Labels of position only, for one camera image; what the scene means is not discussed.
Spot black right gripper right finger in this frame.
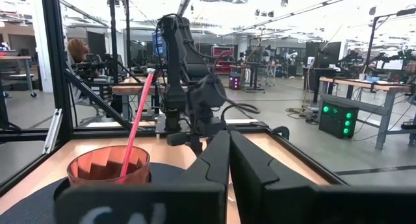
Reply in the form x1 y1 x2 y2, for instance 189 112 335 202
229 130 416 224

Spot red tool cabinet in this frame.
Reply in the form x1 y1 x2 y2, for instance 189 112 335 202
211 45 236 76

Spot black frame clamp handle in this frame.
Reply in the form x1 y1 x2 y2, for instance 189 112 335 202
272 125 291 141

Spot person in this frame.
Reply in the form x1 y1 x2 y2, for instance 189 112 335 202
66 38 92 76

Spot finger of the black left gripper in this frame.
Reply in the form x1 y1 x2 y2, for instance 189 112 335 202
189 136 204 158

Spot wooden robot station table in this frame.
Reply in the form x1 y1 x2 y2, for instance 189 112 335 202
111 75 170 97

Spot black computer monitor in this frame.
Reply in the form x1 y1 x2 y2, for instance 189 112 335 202
315 41 343 69

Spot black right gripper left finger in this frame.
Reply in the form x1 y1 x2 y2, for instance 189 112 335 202
53 130 231 224

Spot black aluminium table frame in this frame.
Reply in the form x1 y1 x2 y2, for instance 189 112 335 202
0 0 350 198

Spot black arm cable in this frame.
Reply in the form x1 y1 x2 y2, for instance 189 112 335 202
216 99 262 123

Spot wooden top workbench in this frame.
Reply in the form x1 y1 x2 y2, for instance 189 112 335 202
319 75 416 151

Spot computer case with glowing fans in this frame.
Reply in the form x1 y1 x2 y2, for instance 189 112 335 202
228 73 243 91

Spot red drinking straw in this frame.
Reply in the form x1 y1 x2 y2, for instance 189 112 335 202
118 68 157 183

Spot red faceted plastic tumbler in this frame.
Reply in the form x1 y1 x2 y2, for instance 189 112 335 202
66 145 151 188

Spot black computer box green lights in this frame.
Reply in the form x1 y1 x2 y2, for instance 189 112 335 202
318 100 360 140

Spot lit computer monitor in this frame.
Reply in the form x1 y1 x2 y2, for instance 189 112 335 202
376 58 405 71

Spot round dark woven placemat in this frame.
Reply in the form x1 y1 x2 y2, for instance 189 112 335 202
0 162 187 224

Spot wooden top rolling table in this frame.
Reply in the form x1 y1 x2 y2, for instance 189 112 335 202
0 55 38 99

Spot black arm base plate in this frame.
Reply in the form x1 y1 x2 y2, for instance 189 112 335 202
155 114 193 136

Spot silver frame bracket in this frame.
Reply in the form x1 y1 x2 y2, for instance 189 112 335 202
42 108 64 155

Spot floor cable bundle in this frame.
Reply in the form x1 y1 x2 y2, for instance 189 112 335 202
285 106 321 126

